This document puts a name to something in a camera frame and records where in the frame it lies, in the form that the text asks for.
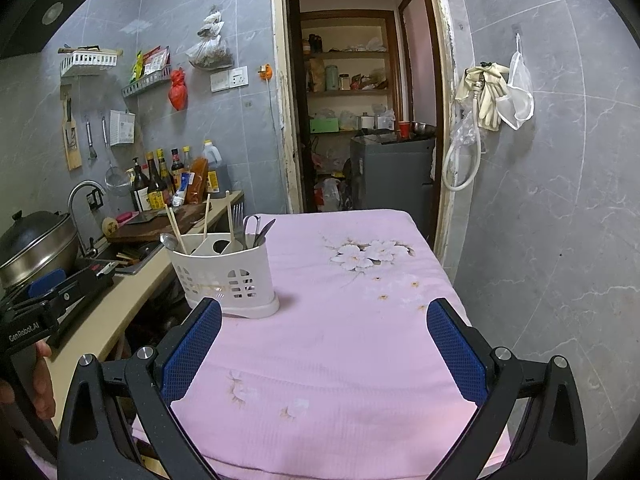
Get red white seasoning packet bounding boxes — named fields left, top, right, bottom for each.
left=141, top=46, right=171, bottom=77

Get red plastic bag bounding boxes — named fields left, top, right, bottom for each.
left=168, top=69, right=190, bottom=112

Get metal sink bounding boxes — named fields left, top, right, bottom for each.
left=80, top=240, right=163, bottom=277

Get dark bottle yellow label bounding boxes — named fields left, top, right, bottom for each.
left=144, top=151, right=168, bottom=211

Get dark pot lid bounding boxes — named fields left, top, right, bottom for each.
left=0, top=210, right=71, bottom=261

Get dark pump bottle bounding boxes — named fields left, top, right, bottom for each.
left=129, top=156, right=151, bottom=212

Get orange food packet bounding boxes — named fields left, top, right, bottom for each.
left=187, top=156, right=210, bottom=205

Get white plastic bag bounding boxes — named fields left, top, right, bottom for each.
left=314, top=177, right=342, bottom=212

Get metal fork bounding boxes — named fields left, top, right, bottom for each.
left=232, top=201, right=247, bottom=250

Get white wall box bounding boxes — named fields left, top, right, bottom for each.
left=109, top=109, right=137, bottom=147

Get large metal pot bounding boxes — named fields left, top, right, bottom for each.
left=0, top=210, right=81, bottom=291

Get hanging mesh skimmer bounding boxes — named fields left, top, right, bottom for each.
left=100, top=116, right=132, bottom=196

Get white wall basket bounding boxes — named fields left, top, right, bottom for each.
left=57, top=46, right=123, bottom=78

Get white plastic utensil basket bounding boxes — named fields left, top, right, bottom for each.
left=165, top=231, right=281, bottom=319

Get cream rubber gloves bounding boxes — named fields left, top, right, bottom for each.
left=454, top=62, right=511, bottom=132

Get hanging metal peeler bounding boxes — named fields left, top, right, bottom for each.
left=83, top=119, right=98, bottom=162

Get pink floral blanket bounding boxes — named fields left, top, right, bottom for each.
left=130, top=208, right=516, bottom=480

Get black induction cooker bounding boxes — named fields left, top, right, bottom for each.
left=47, top=259, right=122, bottom=351

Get grey cabinet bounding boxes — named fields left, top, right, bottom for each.
left=349, top=135, right=437, bottom=233

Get beige kitchen counter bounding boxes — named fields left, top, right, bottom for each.
left=47, top=190, right=246, bottom=431

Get worn door frame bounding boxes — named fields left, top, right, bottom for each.
left=270, top=0, right=458, bottom=286

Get wooden cutting board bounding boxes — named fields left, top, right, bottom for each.
left=107, top=201, right=216, bottom=245

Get person's left hand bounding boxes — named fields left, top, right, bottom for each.
left=31, top=341, right=57, bottom=419

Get metal faucet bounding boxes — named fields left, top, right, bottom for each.
left=67, top=180, right=108, bottom=256

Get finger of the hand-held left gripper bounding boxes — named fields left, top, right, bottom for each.
left=49, top=279, right=109, bottom=324
left=27, top=268, right=68, bottom=299

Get blue white packet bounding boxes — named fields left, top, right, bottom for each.
left=172, top=172, right=196, bottom=208

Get hanging wooden board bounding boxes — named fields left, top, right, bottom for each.
left=60, top=85, right=83, bottom=172

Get white mesh strainer bag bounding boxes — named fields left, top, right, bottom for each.
left=497, top=34, right=536, bottom=131

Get white wall switch panel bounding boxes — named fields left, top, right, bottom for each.
left=210, top=66, right=249, bottom=93

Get white hose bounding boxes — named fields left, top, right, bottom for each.
left=442, top=85, right=483, bottom=192

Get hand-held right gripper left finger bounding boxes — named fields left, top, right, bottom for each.
left=57, top=297, right=223, bottom=480

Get clear bag of dried goods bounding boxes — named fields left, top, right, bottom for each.
left=186, top=6, right=235, bottom=70

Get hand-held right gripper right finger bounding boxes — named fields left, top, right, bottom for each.
left=426, top=297, right=588, bottom=480

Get wooden shelf unit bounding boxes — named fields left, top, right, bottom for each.
left=300, top=10, right=401, bottom=136

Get large oil jug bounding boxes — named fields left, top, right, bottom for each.
left=201, top=139, right=232, bottom=200

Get metal wall rack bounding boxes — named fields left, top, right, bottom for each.
left=121, top=65, right=172, bottom=99

